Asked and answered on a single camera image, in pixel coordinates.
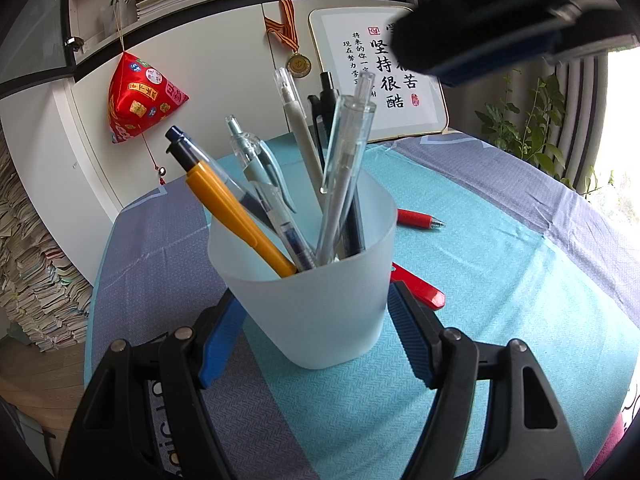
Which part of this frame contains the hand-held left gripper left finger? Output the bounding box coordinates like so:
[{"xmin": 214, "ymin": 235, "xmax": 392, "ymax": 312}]
[{"xmin": 57, "ymin": 289, "xmax": 248, "ymax": 480}]

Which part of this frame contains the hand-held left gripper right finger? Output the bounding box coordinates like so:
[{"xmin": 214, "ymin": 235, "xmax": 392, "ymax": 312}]
[{"xmin": 386, "ymin": 281, "xmax": 587, "ymax": 480}]

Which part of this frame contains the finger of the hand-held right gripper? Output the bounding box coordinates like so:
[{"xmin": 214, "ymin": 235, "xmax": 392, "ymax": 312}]
[
  {"xmin": 434, "ymin": 27, "xmax": 568, "ymax": 87},
  {"xmin": 389, "ymin": 0, "xmax": 546, "ymax": 77}
]

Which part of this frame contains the clear gel pen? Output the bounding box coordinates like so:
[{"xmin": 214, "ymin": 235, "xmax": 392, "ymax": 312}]
[
  {"xmin": 315, "ymin": 94, "xmax": 377, "ymax": 266},
  {"xmin": 351, "ymin": 71, "xmax": 377, "ymax": 111}
]

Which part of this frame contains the frosted plastic cup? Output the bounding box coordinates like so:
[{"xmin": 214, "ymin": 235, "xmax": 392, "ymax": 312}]
[{"xmin": 207, "ymin": 167, "xmax": 399, "ymax": 371}]

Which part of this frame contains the black pen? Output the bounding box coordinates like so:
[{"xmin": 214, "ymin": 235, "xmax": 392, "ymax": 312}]
[{"xmin": 307, "ymin": 71, "xmax": 366, "ymax": 259}]

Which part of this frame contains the clear pen with blue cap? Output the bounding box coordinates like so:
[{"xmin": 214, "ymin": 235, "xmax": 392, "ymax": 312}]
[{"xmin": 165, "ymin": 126, "xmax": 317, "ymax": 272}]

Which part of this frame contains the grey pen with clear cap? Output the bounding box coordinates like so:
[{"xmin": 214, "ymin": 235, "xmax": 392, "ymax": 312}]
[{"xmin": 272, "ymin": 67, "xmax": 329, "ymax": 202}]

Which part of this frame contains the pale green pen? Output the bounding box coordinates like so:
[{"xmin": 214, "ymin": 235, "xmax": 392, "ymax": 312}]
[{"xmin": 225, "ymin": 115, "xmax": 297, "ymax": 214}]

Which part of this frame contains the thick red pen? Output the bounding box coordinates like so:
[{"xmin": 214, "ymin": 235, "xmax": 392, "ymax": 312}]
[{"xmin": 390, "ymin": 262, "xmax": 447, "ymax": 311}]

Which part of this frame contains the green leafy plant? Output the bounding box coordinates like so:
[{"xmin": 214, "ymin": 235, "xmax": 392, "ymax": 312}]
[{"xmin": 475, "ymin": 72, "xmax": 617, "ymax": 202}]

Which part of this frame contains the framed calligraphy picture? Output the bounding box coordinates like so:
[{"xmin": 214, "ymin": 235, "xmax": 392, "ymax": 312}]
[{"xmin": 307, "ymin": 6, "xmax": 450, "ymax": 144}]

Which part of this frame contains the white radiator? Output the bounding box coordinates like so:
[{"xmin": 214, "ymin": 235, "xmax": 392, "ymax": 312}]
[{"xmin": 559, "ymin": 54, "xmax": 609, "ymax": 187}]

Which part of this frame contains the blue patterned tablecloth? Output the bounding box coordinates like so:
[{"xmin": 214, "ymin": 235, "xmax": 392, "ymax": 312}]
[{"xmin": 84, "ymin": 130, "xmax": 640, "ymax": 480}]

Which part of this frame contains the slim red pen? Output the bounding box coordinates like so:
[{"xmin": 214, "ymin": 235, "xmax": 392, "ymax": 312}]
[{"xmin": 397, "ymin": 208, "xmax": 446, "ymax": 231}]

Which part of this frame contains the medal with striped ribbon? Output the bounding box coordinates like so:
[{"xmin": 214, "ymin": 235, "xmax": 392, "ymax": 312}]
[{"xmin": 264, "ymin": 0, "xmax": 311, "ymax": 79}]

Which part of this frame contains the orange pen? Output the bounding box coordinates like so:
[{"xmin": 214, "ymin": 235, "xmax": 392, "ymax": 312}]
[{"xmin": 167, "ymin": 141, "xmax": 299, "ymax": 279}]

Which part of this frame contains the tall pile of papers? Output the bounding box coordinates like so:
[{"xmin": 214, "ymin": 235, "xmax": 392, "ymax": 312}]
[{"xmin": 0, "ymin": 135, "xmax": 96, "ymax": 354}]

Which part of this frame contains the red pyramid ornament with tassel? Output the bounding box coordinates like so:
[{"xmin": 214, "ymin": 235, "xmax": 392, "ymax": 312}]
[{"xmin": 107, "ymin": 52, "xmax": 190, "ymax": 184}]

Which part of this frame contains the glass cabinet door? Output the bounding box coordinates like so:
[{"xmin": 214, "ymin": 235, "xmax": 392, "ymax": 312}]
[{"xmin": 0, "ymin": 0, "xmax": 77, "ymax": 92}]

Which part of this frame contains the white wall shelf unit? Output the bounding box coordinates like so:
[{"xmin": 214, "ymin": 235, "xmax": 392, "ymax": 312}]
[{"xmin": 67, "ymin": 0, "xmax": 417, "ymax": 82}]

